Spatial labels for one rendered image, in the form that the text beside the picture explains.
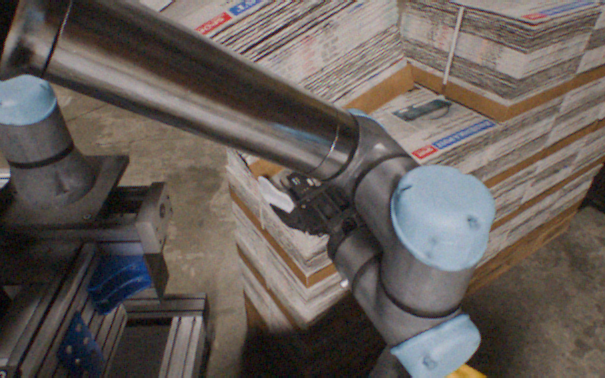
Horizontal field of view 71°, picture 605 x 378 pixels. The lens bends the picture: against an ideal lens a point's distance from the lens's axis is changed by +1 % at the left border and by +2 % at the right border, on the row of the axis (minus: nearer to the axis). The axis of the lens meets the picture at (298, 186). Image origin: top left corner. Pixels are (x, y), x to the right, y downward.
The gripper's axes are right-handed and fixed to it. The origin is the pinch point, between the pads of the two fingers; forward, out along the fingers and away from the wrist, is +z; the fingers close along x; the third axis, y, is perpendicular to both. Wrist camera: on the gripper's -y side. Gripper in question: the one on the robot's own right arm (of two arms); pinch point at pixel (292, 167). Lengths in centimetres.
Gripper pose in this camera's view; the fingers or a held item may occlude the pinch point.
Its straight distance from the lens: 63.8
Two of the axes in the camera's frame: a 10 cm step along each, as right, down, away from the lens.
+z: -4.3, -5.6, 7.0
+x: -8.4, 5.3, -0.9
